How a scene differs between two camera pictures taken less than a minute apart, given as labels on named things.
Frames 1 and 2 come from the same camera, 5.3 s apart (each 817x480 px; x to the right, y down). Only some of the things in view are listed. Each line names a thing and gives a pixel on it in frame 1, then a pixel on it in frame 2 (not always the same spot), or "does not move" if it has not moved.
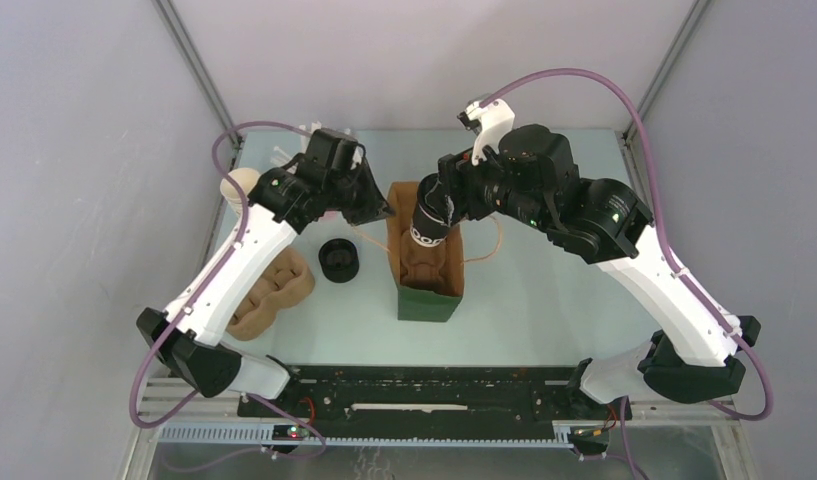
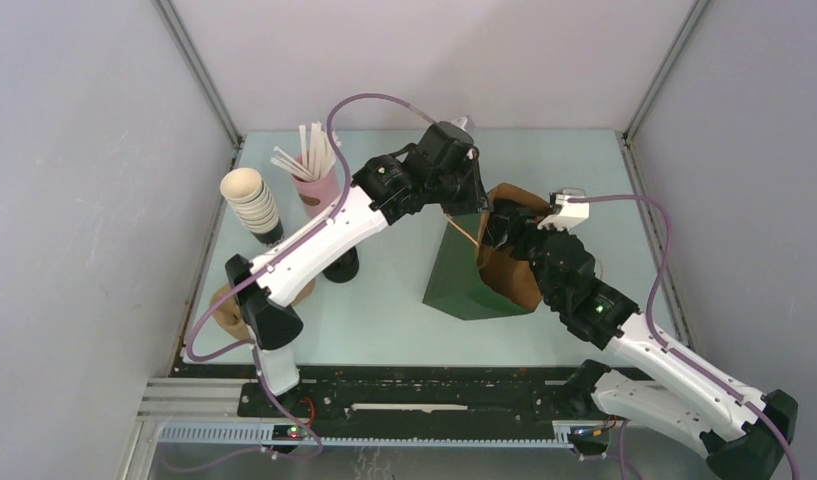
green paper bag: (413, 304) to (466, 283)
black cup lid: (339, 260) does not move
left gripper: (375, 204) to (477, 200)
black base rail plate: (503, 397) does not move
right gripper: (457, 174) to (517, 224)
